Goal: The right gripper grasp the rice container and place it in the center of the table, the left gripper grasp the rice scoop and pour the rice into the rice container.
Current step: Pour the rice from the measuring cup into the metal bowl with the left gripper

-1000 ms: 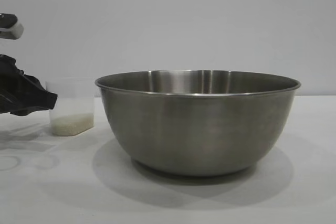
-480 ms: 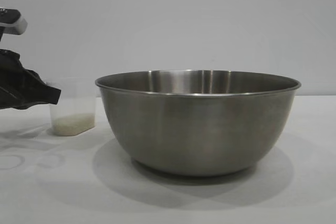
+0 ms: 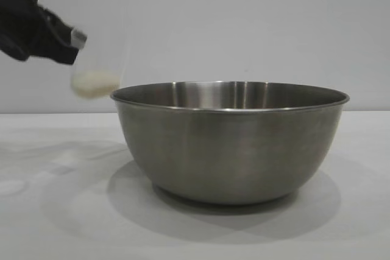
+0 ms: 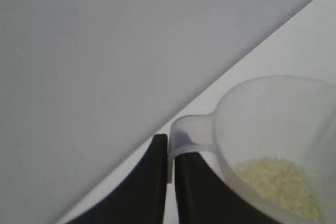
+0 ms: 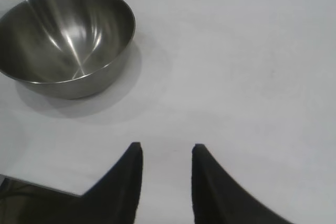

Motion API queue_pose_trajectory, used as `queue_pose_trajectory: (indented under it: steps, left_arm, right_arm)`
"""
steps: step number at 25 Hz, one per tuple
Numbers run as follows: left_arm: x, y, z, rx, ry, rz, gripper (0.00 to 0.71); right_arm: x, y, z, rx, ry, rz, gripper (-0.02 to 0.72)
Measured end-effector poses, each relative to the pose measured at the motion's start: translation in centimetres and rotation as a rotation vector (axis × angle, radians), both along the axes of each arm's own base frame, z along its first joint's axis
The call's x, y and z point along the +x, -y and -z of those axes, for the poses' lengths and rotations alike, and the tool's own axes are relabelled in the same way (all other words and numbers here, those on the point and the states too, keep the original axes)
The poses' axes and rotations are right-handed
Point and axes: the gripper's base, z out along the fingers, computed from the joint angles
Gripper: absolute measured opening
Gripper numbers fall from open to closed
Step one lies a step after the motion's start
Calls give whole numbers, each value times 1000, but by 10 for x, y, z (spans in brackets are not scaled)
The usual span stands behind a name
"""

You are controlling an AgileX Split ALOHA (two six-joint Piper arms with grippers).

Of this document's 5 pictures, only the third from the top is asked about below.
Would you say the stainless steel mixing bowl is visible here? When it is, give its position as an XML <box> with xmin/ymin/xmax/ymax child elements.
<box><xmin>109</xmin><ymin>80</ymin><xmax>351</xmax><ymax>206</ymax></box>

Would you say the translucent plastic measuring cup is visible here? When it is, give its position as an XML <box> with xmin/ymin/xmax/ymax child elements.
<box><xmin>69</xmin><ymin>13</ymin><xmax>130</xmax><ymax>100</ymax></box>

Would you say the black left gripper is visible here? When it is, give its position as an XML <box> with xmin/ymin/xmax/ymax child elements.
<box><xmin>0</xmin><ymin>0</ymin><xmax>81</xmax><ymax>66</ymax></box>

